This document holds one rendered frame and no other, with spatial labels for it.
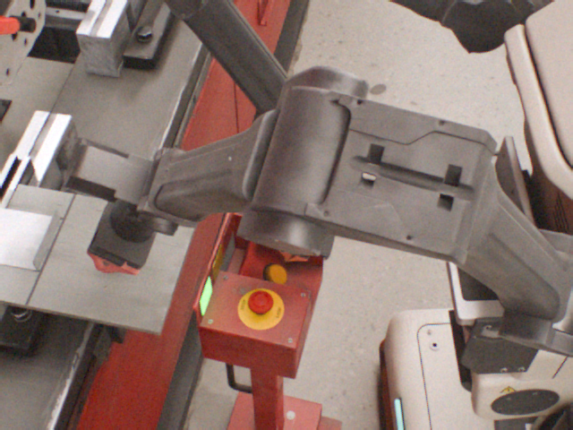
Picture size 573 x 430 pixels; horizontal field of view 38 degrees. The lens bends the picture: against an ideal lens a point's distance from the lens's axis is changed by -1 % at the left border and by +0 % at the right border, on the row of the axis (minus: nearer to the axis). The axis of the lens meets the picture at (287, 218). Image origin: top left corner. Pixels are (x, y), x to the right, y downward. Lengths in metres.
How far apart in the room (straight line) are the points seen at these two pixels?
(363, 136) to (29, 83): 2.36
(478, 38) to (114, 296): 0.56
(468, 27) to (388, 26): 1.85
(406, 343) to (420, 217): 1.40
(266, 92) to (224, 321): 0.42
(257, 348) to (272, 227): 0.83
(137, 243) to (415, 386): 0.95
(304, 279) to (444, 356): 0.53
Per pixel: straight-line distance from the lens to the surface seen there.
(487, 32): 1.04
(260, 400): 1.71
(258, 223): 0.50
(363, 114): 0.48
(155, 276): 1.09
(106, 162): 0.89
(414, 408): 1.80
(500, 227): 0.54
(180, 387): 2.06
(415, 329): 1.87
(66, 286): 1.11
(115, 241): 0.99
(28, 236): 1.16
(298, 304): 1.31
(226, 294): 1.32
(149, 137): 1.39
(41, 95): 2.74
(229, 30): 0.98
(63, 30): 1.67
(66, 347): 1.21
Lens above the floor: 1.93
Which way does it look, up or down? 56 degrees down
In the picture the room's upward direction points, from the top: straight up
